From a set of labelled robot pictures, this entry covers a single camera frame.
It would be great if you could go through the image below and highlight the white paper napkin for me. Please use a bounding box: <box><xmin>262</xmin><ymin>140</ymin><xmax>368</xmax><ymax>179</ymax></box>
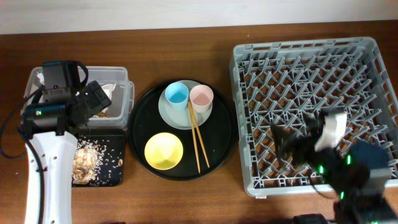
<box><xmin>101</xmin><ymin>83</ymin><xmax>116</xmax><ymax>114</ymax></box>

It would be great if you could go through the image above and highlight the light blue cup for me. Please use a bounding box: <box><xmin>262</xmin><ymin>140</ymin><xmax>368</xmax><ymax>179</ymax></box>
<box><xmin>165</xmin><ymin>82</ymin><xmax>189</xmax><ymax>111</ymax></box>

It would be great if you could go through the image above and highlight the wooden chopstick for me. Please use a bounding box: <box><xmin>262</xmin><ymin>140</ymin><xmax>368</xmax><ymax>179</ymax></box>
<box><xmin>190</xmin><ymin>101</ymin><xmax>210</xmax><ymax>168</ymax></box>
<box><xmin>188</xmin><ymin>100</ymin><xmax>201</xmax><ymax>174</ymax></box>

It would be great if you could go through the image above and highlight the pink cup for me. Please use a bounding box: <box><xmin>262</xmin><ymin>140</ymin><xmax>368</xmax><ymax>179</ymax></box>
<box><xmin>190</xmin><ymin>85</ymin><xmax>214</xmax><ymax>113</ymax></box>

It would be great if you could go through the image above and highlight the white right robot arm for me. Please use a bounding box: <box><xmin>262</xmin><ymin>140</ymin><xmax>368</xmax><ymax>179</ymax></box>
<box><xmin>271</xmin><ymin>114</ymin><xmax>397</xmax><ymax>223</ymax></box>

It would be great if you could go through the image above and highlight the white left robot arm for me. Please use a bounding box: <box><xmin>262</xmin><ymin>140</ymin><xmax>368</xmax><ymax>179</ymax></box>
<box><xmin>18</xmin><ymin>81</ymin><xmax>111</xmax><ymax>223</ymax></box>

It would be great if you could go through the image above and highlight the clear plastic waste bin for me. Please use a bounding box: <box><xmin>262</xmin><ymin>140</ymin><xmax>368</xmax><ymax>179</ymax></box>
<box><xmin>21</xmin><ymin>61</ymin><xmax>134</xmax><ymax>131</ymax></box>

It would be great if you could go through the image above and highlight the grey dishwasher rack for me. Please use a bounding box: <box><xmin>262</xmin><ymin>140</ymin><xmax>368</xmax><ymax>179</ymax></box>
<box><xmin>229</xmin><ymin>37</ymin><xmax>397</xmax><ymax>198</ymax></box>

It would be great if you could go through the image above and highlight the food scraps pile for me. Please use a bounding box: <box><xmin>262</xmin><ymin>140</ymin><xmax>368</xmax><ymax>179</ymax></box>
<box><xmin>72</xmin><ymin>140</ymin><xmax>124</xmax><ymax>187</ymax></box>

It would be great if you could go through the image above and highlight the black rectangular food tray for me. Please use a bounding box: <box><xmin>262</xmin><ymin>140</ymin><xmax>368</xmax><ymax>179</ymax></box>
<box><xmin>72</xmin><ymin>129</ymin><xmax>126</xmax><ymax>187</ymax></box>

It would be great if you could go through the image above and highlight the round black serving tray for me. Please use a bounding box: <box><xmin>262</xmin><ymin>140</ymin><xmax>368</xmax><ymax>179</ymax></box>
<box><xmin>127</xmin><ymin>78</ymin><xmax>238</xmax><ymax>182</ymax></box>

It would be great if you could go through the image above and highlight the yellow bowl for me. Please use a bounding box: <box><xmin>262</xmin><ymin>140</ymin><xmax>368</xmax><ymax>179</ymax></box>
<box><xmin>144</xmin><ymin>133</ymin><xmax>183</xmax><ymax>170</ymax></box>

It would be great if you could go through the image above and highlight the grey plate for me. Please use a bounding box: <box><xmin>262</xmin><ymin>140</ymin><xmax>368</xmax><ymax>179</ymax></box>
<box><xmin>158</xmin><ymin>80</ymin><xmax>213</xmax><ymax>131</ymax></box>

